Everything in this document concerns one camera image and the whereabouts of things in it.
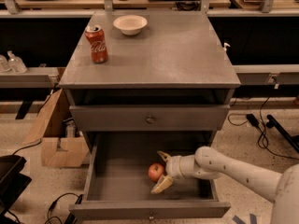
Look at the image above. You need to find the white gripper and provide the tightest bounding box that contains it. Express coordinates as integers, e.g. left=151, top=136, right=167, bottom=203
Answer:
left=150, top=150, right=183, bottom=194

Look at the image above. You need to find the red apple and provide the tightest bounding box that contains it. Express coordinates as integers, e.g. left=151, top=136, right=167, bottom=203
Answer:
left=148, top=163, right=164, bottom=182

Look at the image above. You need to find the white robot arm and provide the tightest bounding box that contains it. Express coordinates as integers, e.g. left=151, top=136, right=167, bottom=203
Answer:
left=151, top=147, right=299, bottom=224

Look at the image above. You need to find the open grey middle drawer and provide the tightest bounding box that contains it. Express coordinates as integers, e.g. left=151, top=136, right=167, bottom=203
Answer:
left=70, top=132, right=230, bottom=221

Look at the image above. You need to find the closed grey top drawer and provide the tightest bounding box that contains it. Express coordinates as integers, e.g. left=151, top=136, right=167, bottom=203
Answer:
left=70, top=105, right=230, bottom=132

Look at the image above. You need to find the grey wooden drawer cabinet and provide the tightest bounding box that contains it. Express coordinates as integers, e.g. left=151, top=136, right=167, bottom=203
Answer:
left=60, top=10, right=240, bottom=147

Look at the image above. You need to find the brown cardboard box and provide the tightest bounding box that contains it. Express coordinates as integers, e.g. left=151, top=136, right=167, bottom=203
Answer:
left=22, top=89, right=89, bottom=168

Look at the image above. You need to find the black stand leg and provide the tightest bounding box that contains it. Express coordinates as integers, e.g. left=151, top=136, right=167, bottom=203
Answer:
left=266, top=115, right=299, bottom=153

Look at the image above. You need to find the small white pump bottle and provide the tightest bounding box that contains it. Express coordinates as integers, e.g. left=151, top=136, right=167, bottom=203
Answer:
left=223, top=42, right=231, bottom=51

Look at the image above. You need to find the white ceramic bowl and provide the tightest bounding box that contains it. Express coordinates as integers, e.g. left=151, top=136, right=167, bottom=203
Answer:
left=113, top=15, right=148, bottom=35

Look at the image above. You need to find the black chair base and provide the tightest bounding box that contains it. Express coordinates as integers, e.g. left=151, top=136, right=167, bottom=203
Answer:
left=0, top=155, right=32, bottom=224

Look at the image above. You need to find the red cola can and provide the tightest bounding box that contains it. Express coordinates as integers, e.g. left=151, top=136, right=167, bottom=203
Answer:
left=84, top=25, right=108, bottom=63

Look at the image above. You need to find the black floor cable left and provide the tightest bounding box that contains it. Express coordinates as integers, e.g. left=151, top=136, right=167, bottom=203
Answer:
left=45, top=192, right=84, bottom=224

